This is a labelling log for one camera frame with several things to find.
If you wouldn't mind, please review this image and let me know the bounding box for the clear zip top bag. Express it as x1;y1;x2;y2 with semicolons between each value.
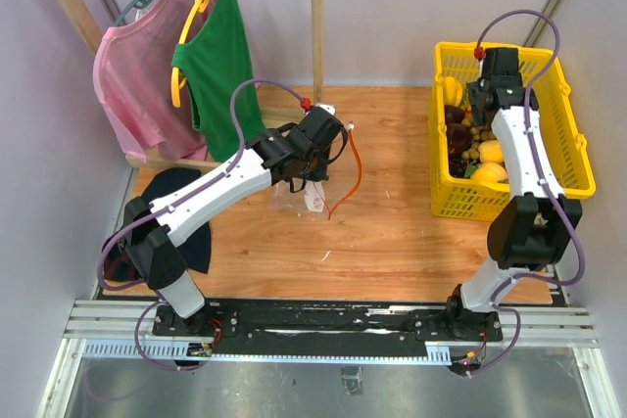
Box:
269;121;363;221

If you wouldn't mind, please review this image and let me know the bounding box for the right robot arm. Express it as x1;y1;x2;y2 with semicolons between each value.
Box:
443;47;583;340

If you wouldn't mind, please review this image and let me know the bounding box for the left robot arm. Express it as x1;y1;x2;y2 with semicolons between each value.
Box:
123;104;348;336

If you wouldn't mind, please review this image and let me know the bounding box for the green tank top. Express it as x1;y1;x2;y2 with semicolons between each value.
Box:
172;0;253;162

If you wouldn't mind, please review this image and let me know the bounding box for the yellow bell pepper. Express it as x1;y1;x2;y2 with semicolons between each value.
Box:
442;76;463;107

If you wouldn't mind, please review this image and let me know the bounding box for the brown longan bunch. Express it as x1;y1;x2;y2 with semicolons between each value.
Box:
461;114;496;162

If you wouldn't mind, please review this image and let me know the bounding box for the yellow plastic basket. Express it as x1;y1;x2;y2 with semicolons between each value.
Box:
428;42;596;222

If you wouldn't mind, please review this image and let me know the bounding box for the lower yellow peach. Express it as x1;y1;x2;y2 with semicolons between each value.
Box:
470;162;508;183

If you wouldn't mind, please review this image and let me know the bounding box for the yellow hanger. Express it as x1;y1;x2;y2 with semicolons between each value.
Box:
170;0;216;109

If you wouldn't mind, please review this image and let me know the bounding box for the dark navy cloth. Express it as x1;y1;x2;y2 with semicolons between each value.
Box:
103;167;212;283

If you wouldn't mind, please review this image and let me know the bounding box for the pink shirt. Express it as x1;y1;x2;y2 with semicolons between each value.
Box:
93;0;208;162

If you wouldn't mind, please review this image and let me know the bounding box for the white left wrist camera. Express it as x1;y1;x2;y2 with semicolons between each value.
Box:
314;103;336;116

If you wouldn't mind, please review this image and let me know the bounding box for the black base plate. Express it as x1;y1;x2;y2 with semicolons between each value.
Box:
152;299;503;359

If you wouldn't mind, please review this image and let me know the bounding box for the aluminium rail frame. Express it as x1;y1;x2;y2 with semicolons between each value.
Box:
37;297;620;417

